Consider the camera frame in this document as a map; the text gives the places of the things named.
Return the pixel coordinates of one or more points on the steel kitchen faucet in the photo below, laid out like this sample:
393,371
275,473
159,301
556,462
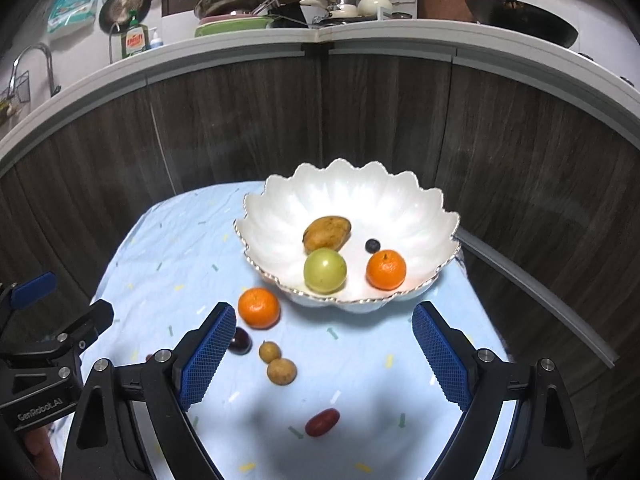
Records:
35,50

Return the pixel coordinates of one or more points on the green basin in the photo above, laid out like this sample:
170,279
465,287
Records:
232,27

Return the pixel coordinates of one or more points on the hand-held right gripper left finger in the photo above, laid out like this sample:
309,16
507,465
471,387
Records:
205,360

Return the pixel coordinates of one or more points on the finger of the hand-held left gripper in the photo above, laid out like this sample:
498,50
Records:
32,290
92,320

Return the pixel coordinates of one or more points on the hanging plastic pack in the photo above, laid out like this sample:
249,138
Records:
72,5

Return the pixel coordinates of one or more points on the black wok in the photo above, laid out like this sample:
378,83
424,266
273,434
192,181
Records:
520,19

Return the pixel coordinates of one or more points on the person's left hand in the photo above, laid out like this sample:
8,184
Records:
40,452

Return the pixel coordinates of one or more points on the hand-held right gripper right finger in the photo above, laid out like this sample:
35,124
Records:
442,360

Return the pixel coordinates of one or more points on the hanging copper pan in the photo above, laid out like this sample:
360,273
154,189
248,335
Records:
120,7

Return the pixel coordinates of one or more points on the white teapot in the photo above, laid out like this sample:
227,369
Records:
372,4

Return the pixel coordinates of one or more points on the green apple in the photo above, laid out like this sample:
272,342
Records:
325,270

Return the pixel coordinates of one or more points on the grey metal rail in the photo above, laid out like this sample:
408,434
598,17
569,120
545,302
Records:
550,305

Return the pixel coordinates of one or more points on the blueberry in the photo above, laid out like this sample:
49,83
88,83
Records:
372,245

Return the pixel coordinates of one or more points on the brown longan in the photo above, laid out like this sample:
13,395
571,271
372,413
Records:
270,351
281,371

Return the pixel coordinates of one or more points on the metal tongs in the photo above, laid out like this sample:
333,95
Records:
270,0

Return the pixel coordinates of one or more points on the light blue patterned cloth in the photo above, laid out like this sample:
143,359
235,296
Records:
350,385

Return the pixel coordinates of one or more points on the green dish soap bottle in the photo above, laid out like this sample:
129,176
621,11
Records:
135,40

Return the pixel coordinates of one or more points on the white pump bottle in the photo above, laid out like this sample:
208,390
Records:
156,39

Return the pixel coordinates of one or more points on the white ceramic pot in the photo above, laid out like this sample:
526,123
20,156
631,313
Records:
342,8

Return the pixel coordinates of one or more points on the orange mandarin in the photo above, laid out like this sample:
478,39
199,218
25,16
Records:
385,270
258,307

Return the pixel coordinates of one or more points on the white scalloped ceramic bowl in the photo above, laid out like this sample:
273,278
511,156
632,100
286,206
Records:
320,200

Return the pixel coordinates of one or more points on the glass jars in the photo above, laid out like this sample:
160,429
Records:
402,15

